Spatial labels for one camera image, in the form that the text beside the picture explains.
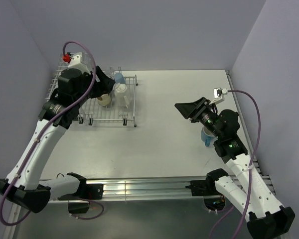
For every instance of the clear plastic cup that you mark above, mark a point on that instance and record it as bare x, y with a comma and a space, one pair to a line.
110, 72

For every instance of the light blue plastic cup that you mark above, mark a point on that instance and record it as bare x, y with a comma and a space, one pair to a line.
119, 78

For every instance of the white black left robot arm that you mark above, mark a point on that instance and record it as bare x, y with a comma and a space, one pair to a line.
54, 120

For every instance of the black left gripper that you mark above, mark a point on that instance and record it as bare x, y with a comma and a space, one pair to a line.
105, 85

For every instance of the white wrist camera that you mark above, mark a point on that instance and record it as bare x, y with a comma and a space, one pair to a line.
219, 94
79, 61

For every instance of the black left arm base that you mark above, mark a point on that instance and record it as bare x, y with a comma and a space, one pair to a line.
91, 192

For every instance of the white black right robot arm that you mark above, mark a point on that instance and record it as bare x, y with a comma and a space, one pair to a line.
265, 215

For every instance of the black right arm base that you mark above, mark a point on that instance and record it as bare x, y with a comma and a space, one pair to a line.
211, 186

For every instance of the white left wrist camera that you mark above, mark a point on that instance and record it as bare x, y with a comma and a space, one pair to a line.
79, 61

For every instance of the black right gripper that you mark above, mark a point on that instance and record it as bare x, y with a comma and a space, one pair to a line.
191, 109

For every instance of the stainless steel cup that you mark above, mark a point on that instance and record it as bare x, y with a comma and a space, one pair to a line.
104, 100

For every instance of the aluminium frame rail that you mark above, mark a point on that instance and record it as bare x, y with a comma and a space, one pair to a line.
114, 189

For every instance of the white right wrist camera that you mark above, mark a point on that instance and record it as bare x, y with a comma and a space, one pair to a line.
219, 94

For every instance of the metal wire dish rack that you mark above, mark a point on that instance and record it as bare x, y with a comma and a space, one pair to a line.
91, 112

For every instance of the blue white ceramic mug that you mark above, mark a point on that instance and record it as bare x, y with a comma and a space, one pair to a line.
206, 136

